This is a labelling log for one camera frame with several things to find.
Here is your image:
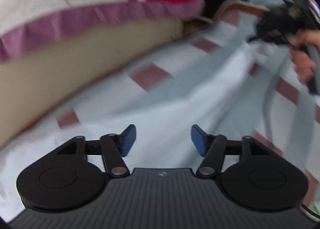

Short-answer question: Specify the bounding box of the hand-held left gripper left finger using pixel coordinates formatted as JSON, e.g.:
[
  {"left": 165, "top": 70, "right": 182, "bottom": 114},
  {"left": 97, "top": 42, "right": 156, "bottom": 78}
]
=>
[{"left": 56, "top": 124, "right": 137, "bottom": 177}]

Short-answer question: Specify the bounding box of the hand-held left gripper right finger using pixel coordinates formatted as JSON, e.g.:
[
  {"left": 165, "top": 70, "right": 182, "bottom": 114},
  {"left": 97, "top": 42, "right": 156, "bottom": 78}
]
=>
[{"left": 191, "top": 125, "right": 272, "bottom": 177}]

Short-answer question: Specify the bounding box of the white garment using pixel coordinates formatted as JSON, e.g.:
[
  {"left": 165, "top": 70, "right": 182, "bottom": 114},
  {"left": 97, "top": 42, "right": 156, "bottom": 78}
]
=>
[{"left": 0, "top": 44, "right": 288, "bottom": 222}]

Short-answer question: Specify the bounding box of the person's right hand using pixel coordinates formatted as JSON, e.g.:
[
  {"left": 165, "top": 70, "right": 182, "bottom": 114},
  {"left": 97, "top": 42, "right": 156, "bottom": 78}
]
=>
[{"left": 289, "top": 29, "right": 320, "bottom": 84}]

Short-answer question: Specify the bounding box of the checkered floor mat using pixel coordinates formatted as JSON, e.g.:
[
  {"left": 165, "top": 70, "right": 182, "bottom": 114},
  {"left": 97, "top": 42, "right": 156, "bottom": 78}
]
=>
[{"left": 0, "top": 0, "right": 320, "bottom": 222}]

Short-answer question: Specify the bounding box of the beige bed headboard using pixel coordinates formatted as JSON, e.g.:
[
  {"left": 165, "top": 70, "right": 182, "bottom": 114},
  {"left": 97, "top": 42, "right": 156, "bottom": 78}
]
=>
[{"left": 0, "top": 17, "right": 184, "bottom": 148}]

